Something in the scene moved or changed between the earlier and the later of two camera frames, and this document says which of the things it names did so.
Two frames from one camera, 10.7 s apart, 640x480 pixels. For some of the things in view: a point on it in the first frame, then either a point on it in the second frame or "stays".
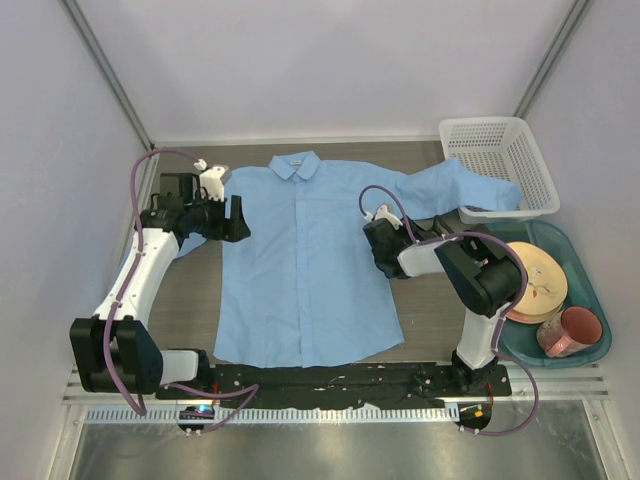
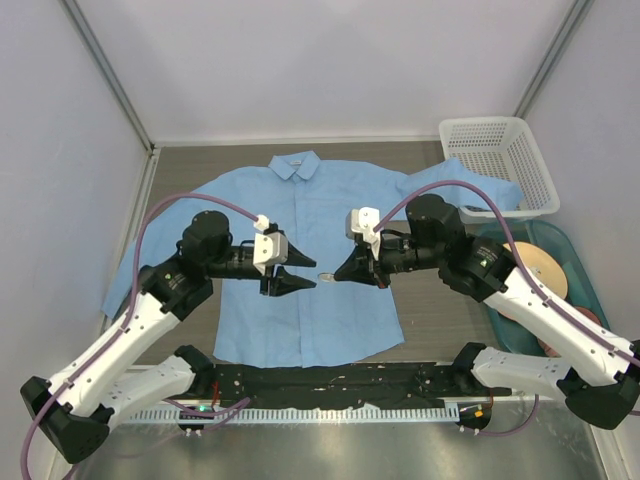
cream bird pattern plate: [547, 288] stays
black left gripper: [233, 229] → [282, 283]
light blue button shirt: [309, 248] stays
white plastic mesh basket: [506, 148] stays
